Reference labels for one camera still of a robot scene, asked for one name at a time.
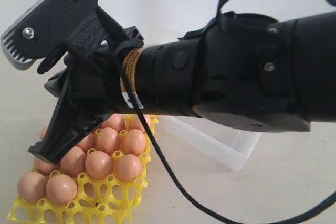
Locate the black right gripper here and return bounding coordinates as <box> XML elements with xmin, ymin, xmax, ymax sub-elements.
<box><xmin>28</xmin><ymin>26</ymin><xmax>145</xmax><ymax>165</ymax></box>

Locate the brown egg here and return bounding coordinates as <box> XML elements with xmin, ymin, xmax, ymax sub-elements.
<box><xmin>115</xmin><ymin>154</ymin><xmax>142</xmax><ymax>182</ymax></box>
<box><xmin>33</xmin><ymin>157</ymin><xmax>59</xmax><ymax>175</ymax></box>
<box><xmin>102</xmin><ymin>114</ymin><xmax>126</xmax><ymax>132</ymax></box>
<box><xmin>39</xmin><ymin>127</ymin><xmax>47</xmax><ymax>140</ymax></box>
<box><xmin>17</xmin><ymin>172</ymin><xmax>48</xmax><ymax>203</ymax></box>
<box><xmin>77</xmin><ymin>134</ymin><xmax>95</xmax><ymax>153</ymax></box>
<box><xmin>96</xmin><ymin>127</ymin><xmax>120</xmax><ymax>155</ymax></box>
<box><xmin>60</xmin><ymin>146</ymin><xmax>86</xmax><ymax>177</ymax></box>
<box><xmin>85</xmin><ymin>151</ymin><xmax>113</xmax><ymax>179</ymax></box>
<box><xmin>123</xmin><ymin>129</ymin><xmax>146</xmax><ymax>156</ymax></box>

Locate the brown egg speckled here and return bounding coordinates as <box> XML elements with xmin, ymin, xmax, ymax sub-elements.
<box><xmin>129</xmin><ymin>115</ymin><xmax>152</xmax><ymax>133</ymax></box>

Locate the brown egg corner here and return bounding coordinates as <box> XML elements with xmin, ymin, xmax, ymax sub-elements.
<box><xmin>46</xmin><ymin>174</ymin><xmax>78</xmax><ymax>205</ymax></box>

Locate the yellow plastic egg tray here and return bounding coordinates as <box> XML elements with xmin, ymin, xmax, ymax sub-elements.
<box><xmin>7</xmin><ymin>115</ymin><xmax>151</xmax><ymax>223</ymax></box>

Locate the clear plastic container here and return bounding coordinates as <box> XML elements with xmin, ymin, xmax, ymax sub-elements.
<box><xmin>158</xmin><ymin>116</ymin><xmax>261</xmax><ymax>171</ymax></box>

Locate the brown egg top back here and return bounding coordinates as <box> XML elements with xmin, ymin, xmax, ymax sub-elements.
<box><xmin>115</xmin><ymin>154</ymin><xmax>142</xmax><ymax>182</ymax></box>

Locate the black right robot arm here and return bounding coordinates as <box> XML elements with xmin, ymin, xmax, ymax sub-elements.
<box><xmin>29</xmin><ymin>12</ymin><xmax>335</xmax><ymax>164</ymax></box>

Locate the black cable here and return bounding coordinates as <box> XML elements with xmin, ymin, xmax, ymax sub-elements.
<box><xmin>112</xmin><ymin>0</ymin><xmax>336</xmax><ymax>224</ymax></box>

